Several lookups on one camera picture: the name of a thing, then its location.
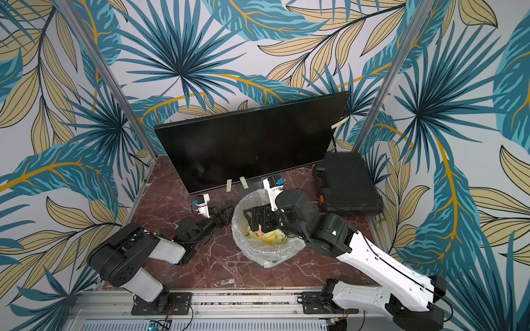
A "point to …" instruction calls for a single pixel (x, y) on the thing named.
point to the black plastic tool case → (345, 185)
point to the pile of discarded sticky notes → (271, 238)
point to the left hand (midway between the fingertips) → (231, 206)
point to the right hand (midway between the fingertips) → (254, 209)
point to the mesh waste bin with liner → (270, 255)
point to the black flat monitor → (235, 146)
